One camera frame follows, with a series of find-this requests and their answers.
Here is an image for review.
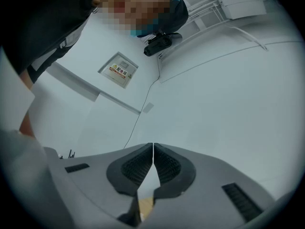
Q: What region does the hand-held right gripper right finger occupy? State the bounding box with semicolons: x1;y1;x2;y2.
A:
142;142;279;229

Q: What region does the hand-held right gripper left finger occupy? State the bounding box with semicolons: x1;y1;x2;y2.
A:
43;142;153;227

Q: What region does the black router with antennas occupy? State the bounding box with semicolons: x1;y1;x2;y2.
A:
59;148;77;160

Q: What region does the person's black shirt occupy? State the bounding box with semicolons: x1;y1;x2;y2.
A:
0;0;102;83

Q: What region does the person's head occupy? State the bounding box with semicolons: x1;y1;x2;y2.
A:
91;0;189;37

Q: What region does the white air conditioner unit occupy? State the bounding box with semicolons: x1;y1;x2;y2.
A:
209;0;268;21

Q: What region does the thin grey wall cable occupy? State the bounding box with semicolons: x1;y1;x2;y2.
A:
123;53;161;150

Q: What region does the small white wall plate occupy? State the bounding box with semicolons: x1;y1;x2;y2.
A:
142;102;155;115

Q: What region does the white wall electrical panel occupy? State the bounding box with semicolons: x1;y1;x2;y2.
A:
97;51;140;89

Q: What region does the black head-mounted camera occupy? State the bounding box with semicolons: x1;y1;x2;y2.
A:
143;31;183;57

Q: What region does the grey shoulder strap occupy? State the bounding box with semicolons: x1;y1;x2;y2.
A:
30;26;83;72

